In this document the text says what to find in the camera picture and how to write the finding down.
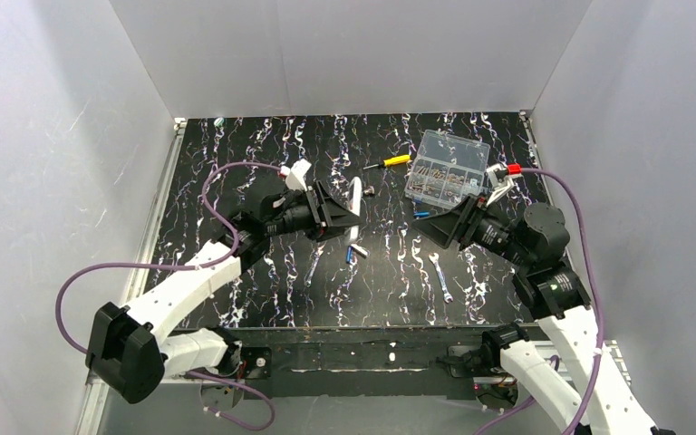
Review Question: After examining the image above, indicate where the white remote control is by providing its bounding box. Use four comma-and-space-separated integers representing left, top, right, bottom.
346, 177, 363, 245

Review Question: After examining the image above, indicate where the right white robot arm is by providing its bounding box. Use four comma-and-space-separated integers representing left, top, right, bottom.
413, 195, 667, 434

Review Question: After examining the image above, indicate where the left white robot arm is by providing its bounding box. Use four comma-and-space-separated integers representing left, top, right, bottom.
85, 177, 363, 404

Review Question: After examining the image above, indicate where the silver wrench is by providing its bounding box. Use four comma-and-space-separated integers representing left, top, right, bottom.
429, 253, 454, 304

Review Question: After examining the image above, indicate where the silver battery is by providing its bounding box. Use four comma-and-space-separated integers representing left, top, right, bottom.
351, 244, 370, 258

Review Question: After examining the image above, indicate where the clear plastic screw box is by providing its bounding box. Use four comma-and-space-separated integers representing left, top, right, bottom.
404, 130, 490, 209

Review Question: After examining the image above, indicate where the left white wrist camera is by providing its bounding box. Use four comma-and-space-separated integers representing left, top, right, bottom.
282, 159, 312, 191

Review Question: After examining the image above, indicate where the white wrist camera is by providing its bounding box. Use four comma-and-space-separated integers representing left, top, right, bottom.
485, 163, 521, 206
282, 159, 312, 191

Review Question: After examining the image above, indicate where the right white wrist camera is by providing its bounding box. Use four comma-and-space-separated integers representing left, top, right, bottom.
485, 163, 521, 206

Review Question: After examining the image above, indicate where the yellow handled screwdriver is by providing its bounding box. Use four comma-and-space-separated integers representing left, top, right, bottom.
363, 154, 411, 170

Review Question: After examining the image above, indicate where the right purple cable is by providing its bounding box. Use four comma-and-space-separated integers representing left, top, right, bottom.
474, 167, 606, 435

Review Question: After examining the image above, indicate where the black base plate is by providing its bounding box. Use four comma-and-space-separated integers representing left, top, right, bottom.
182, 324, 550, 401

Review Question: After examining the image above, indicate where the aluminium frame rail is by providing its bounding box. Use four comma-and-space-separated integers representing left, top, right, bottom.
74, 118, 188, 435

